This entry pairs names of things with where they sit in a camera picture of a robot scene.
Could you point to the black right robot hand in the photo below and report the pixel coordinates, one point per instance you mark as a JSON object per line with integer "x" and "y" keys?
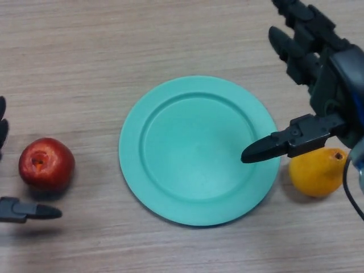
{"x": 330, "y": 85}

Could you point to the yellow orange pear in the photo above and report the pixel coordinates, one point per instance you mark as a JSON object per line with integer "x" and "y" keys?
{"x": 315, "y": 176}

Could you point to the green round plate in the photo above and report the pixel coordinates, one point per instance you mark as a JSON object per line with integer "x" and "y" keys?
{"x": 193, "y": 150}

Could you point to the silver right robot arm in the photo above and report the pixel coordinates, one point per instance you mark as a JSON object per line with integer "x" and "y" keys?
{"x": 359, "y": 167}

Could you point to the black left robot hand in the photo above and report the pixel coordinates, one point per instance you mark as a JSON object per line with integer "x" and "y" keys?
{"x": 25, "y": 211}

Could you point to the red apple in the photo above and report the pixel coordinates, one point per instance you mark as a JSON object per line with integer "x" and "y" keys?
{"x": 45, "y": 165}

